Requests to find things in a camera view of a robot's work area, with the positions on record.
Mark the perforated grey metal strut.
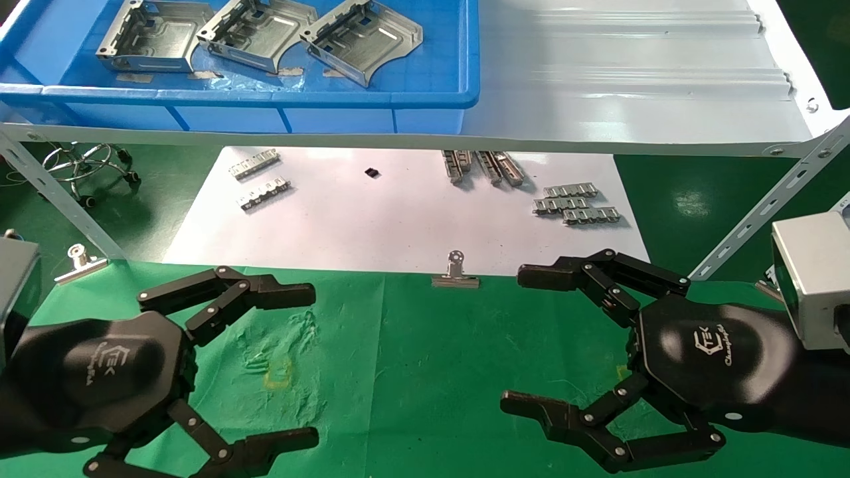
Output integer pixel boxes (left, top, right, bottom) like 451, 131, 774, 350
0, 129, 127, 261
687, 119, 850, 281

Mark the white paper sheet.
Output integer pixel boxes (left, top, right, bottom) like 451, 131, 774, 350
163, 146, 651, 276

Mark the silver sheet metal bracket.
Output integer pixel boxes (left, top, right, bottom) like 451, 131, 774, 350
96, 0, 214, 72
196, 0, 318, 74
299, 0, 424, 88

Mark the silver binder clip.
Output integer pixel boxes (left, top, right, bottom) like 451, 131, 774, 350
54, 244, 108, 286
432, 250, 480, 289

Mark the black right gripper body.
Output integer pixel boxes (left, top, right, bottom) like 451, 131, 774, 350
628, 294, 798, 430

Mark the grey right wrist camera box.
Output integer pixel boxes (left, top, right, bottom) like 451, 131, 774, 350
770, 212, 850, 351

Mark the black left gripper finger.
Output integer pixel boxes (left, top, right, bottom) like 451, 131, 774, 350
137, 266, 317, 346
83, 398, 320, 478

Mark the blue plastic bin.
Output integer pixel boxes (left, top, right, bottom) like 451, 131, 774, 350
0, 0, 480, 133

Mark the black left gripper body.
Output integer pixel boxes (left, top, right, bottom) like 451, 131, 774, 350
7, 311, 198, 453

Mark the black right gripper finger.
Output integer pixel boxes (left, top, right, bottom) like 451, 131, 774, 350
500, 372, 726, 473
517, 249, 691, 329

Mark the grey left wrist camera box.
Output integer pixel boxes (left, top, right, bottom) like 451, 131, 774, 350
0, 229, 42, 362

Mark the chrome stool base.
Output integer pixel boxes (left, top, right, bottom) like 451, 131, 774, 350
41, 142, 141, 206

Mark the green cloth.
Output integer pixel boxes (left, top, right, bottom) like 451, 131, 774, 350
0, 260, 850, 478

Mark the small toothed metal strip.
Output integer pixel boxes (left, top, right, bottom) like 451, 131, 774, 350
228, 149, 280, 181
543, 184, 599, 199
237, 176, 292, 213
533, 197, 590, 216
562, 206, 622, 226

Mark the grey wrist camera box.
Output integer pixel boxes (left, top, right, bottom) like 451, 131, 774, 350
770, 212, 850, 351
0, 229, 42, 362

